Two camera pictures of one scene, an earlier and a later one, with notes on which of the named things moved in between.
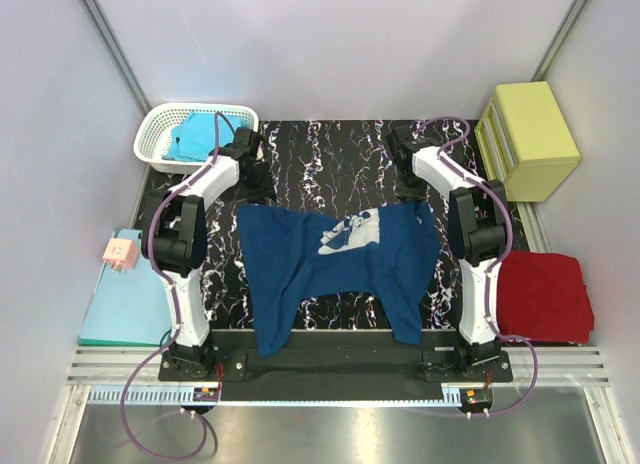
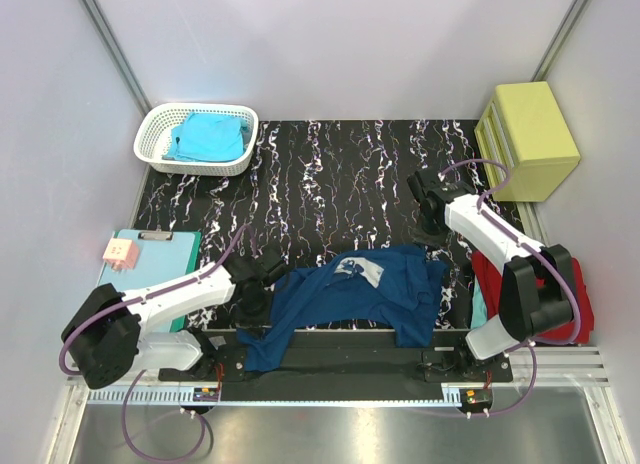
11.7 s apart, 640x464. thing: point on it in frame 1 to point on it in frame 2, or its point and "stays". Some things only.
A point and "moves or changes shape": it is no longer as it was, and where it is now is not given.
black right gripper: (417, 193) to (420, 236)
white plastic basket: (154, 127) stays
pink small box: (121, 253) stays
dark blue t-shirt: (385, 252) moves or changes shape
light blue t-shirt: (195, 139) stays
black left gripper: (261, 182) to (273, 266)
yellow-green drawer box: (525, 142) stays
